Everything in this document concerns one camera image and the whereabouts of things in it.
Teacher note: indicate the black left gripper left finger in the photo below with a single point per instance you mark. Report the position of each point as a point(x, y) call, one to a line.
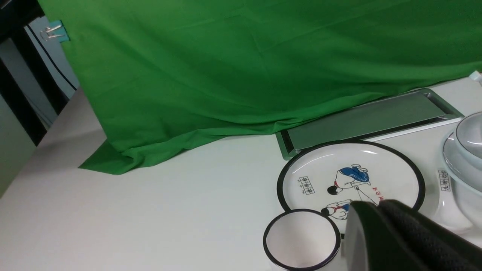
point(371, 243)

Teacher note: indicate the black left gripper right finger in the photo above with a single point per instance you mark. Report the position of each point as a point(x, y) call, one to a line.
point(437, 247)

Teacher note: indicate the pale blue brown-rimmed bowl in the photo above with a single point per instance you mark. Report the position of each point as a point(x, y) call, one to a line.
point(468, 199)

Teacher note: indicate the pale blue brown-rimmed cup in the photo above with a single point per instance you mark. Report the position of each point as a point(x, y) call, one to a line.
point(468, 136)

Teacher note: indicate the white spoon with label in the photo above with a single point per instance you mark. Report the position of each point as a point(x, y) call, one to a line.
point(448, 214)

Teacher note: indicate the plain pale blue plate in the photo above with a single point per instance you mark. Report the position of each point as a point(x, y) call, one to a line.
point(459, 165)

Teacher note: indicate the white black-rimmed cup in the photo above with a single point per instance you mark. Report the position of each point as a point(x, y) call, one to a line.
point(301, 240)

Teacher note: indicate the black-rimmed illustrated plate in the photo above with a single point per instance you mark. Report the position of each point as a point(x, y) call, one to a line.
point(329, 176)

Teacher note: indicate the blue binder clip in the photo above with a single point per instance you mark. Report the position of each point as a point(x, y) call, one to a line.
point(476, 76)

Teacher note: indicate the green backdrop cloth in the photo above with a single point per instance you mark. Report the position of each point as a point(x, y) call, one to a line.
point(167, 76)

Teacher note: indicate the blue clip left side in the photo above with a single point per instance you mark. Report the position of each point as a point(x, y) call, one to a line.
point(55, 31)

